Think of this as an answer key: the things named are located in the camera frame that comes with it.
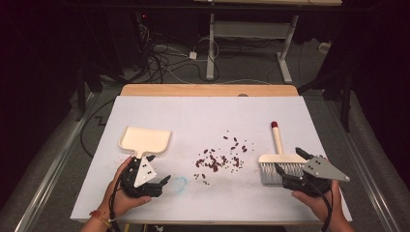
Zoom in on right hand-held gripper cable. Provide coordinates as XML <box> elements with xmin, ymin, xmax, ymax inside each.
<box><xmin>303</xmin><ymin>178</ymin><xmax>334</xmax><ymax>232</ymax></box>

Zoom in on left hand-held gripper cable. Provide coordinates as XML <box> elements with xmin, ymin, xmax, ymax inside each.
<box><xmin>108</xmin><ymin>173</ymin><xmax>126</xmax><ymax>232</ymax></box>

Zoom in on black stand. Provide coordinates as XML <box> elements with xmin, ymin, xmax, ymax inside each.
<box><xmin>298</xmin><ymin>64</ymin><xmax>353</xmax><ymax>133</ymax></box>
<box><xmin>74</xmin><ymin>64</ymin><xmax>95</xmax><ymax>123</ymax></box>

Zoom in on metal floor rail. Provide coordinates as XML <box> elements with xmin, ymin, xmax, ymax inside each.
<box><xmin>14</xmin><ymin>93</ymin><xmax>99</xmax><ymax>232</ymax></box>
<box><xmin>325</xmin><ymin>100</ymin><xmax>401</xmax><ymax>232</ymax></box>

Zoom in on white table cover sheet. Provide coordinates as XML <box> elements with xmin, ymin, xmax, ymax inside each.
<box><xmin>70</xmin><ymin>95</ymin><xmax>353</xmax><ymax>223</ymax></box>

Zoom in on red beans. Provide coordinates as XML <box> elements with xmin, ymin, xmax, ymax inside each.
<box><xmin>192</xmin><ymin>130</ymin><xmax>254</xmax><ymax>187</ymax></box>

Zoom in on hand-held gripper cable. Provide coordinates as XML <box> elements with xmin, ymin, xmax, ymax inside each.
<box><xmin>108</xmin><ymin>173</ymin><xmax>126</xmax><ymax>232</ymax></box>
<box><xmin>303</xmin><ymin>178</ymin><xmax>334</xmax><ymax>232</ymax></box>

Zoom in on tangle of floor cables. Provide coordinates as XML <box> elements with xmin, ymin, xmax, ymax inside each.
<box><xmin>138</xmin><ymin>23</ymin><xmax>220</xmax><ymax>85</ymax></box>

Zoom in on person's right hand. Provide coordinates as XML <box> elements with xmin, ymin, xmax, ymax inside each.
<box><xmin>291</xmin><ymin>179</ymin><xmax>344</xmax><ymax>226</ymax></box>

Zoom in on black floor cable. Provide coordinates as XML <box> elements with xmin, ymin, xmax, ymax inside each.
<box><xmin>79</xmin><ymin>98</ymin><xmax>117</xmax><ymax>159</ymax></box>

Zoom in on cream plastic dustpan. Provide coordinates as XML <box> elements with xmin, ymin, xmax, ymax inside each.
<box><xmin>118</xmin><ymin>126</ymin><xmax>172</xmax><ymax>160</ymax></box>

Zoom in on red and gold bracelet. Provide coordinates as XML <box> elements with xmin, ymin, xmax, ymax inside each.
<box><xmin>89</xmin><ymin>210</ymin><xmax>112</xmax><ymax>229</ymax></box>

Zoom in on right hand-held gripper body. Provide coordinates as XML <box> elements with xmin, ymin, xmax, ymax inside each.
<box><xmin>281</xmin><ymin>155</ymin><xmax>351</xmax><ymax>198</ymax></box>

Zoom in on wooden table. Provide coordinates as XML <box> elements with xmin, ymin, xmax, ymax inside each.
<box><xmin>120</xmin><ymin>83</ymin><xmax>300</xmax><ymax>98</ymax></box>

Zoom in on cream hand brush grey bristles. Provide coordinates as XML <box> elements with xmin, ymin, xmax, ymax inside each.
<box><xmin>258</xmin><ymin>121</ymin><xmax>309</xmax><ymax>186</ymax></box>

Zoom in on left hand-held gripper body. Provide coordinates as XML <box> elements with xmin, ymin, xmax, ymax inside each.
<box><xmin>120</xmin><ymin>156</ymin><xmax>163</xmax><ymax>198</ymax></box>

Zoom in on white desk with metal legs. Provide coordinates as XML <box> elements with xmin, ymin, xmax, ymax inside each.
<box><xmin>192</xmin><ymin>0</ymin><xmax>343</xmax><ymax>84</ymax></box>

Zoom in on person's left hand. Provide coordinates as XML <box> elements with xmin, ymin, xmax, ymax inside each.
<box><xmin>96</xmin><ymin>156</ymin><xmax>153</xmax><ymax>220</ymax></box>

